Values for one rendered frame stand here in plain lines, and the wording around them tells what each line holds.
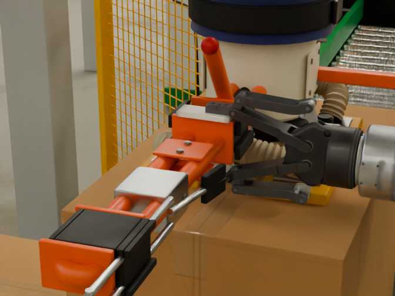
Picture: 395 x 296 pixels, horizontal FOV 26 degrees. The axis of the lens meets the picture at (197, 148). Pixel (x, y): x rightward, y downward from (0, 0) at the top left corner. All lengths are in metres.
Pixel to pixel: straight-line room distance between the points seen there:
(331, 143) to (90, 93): 3.75
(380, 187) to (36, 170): 1.95
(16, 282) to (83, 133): 2.36
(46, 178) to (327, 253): 1.85
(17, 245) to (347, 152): 1.12
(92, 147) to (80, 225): 3.16
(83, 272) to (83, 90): 4.02
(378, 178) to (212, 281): 0.28
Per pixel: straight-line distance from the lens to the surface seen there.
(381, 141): 1.02
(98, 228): 0.82
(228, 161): 1.09
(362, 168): 1.02
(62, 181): 2.88
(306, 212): 1.20
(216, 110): 1.07
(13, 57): 2.76
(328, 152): 1.03
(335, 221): 1.18
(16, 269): 1.89
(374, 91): 3.05
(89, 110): 4.46
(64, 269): 0.79
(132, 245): 0.79
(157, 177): 0.94
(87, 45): 5.10
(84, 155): 3.89
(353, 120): 1.50
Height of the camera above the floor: 1.47
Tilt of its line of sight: 22 degrees down
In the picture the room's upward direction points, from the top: straight up
